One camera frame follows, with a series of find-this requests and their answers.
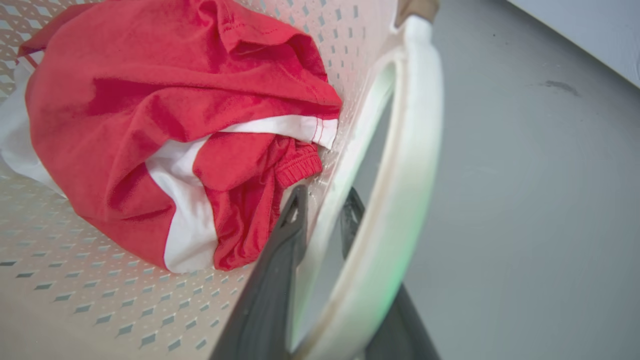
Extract tan wooden object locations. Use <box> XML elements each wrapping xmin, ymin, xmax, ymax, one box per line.
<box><xmin>394</xmin><ymin>0</ymin><xmax>441</xmax><ymax>28</ymax></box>

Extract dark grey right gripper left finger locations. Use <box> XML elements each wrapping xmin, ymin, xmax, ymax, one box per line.
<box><xmin>209</xmin><ymin>185</ymin><xmax>309</xmax><ymax>360</ymax></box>

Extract white cloth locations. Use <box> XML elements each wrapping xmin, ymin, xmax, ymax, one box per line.
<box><xmin>0</xmin><ymin>64</ymin><xmax>66</xmax><ymax>197</ymax></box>

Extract red and white garment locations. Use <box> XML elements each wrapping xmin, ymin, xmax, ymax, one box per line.
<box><xmin>16</xmin><ymin>0</ymin><xmax>344</xmax><ymax>274</ymax></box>

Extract white perforated plastic laundry basket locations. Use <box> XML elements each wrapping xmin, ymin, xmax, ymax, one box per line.
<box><xmin>0</xmin><ymin>0</ymin><xmax>445</xmax><ymax>360</ymax></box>

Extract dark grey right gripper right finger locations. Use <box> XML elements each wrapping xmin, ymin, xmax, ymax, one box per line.
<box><xmin>340</xmin><ymin>187</ymin><xmax>441</xmax><ymax>360</ymax></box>

